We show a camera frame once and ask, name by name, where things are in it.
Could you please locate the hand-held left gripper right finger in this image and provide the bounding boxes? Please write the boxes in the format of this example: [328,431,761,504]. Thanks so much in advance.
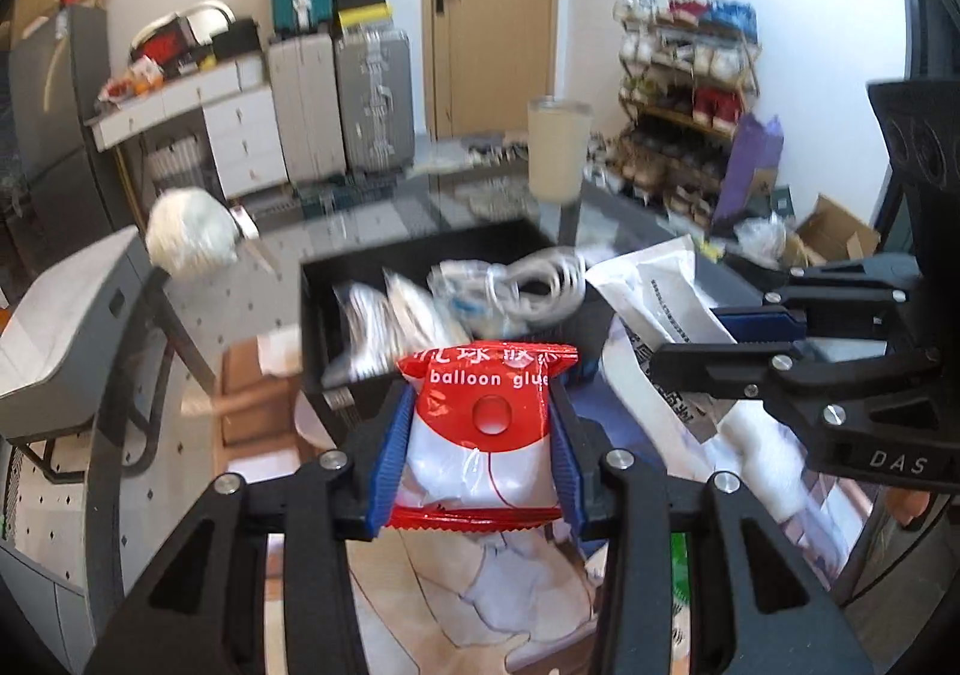
[550,394,878,675]

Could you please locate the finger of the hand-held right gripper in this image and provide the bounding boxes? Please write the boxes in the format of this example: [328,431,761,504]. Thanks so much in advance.
[647,341,960,494]
[709,253,935,346]

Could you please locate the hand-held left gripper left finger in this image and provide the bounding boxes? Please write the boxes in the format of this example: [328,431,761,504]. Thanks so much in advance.
[82,386,413,675]

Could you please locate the red and white packet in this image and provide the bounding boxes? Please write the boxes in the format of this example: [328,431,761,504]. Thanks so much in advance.
[386,343,582,532]

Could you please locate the white printed mailer bag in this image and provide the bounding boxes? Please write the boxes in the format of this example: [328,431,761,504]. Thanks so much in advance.
[585,236,740,447]

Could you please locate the black cardboard box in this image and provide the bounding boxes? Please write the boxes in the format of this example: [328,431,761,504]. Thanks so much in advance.
[298,217,608,451]

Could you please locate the cream webbing strap roll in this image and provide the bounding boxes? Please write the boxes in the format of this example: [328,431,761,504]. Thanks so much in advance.
[491,249,586,320]

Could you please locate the clear plastic bag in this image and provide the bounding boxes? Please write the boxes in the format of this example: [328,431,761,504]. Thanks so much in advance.
[733,214,788,267]

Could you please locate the brown cardboard box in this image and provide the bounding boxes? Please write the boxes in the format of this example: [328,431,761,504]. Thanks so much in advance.
[780,193,882,267]

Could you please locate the purple bag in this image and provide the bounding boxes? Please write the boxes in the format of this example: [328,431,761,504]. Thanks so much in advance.
[709,114,785,237]

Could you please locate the printed table mat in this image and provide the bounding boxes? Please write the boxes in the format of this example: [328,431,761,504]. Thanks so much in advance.
[217,337,691,675]

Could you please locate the shoe rack with shoes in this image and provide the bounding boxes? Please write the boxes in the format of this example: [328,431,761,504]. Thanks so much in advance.
[611,0,760,226]

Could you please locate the white flat stick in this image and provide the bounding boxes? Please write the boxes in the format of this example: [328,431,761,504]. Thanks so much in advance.
[229,206,275,271]

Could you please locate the cream cylindrical bin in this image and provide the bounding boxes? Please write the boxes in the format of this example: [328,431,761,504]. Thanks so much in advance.
[527,96,593,202]

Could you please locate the white plastic bag bundle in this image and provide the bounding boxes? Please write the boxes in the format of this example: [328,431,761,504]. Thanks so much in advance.
[145,187,239,280]

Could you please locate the white drawer desk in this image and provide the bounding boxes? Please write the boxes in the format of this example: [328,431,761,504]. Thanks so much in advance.
[86,56,290,200]

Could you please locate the grey coffee table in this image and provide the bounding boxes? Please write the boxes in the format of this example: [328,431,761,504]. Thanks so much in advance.
[0,225,162,466]

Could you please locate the silver suitcase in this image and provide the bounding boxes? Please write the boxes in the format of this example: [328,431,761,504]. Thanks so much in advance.
[334,26,416,175]

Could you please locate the beige suitcase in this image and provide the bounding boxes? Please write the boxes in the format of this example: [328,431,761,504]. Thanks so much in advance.
[266,32,347,185]

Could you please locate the wicker basket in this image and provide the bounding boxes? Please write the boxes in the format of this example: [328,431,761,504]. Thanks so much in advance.
[146,133,211,185]

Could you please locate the wooden door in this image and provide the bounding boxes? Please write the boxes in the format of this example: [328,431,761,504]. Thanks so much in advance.
[421,0,560,140]

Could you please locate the bag of oranges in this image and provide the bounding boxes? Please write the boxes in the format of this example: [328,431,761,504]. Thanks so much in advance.
[101,60,166,102]

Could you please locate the red and black bag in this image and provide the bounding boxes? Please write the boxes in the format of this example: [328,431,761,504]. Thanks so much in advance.
[131,15,200,65]

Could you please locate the grey refrigerator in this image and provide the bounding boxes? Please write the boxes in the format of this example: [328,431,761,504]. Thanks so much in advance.
[7,4,132,248]

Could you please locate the white curved frame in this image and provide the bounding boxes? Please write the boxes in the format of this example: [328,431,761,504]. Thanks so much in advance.
[131,0,237,46]

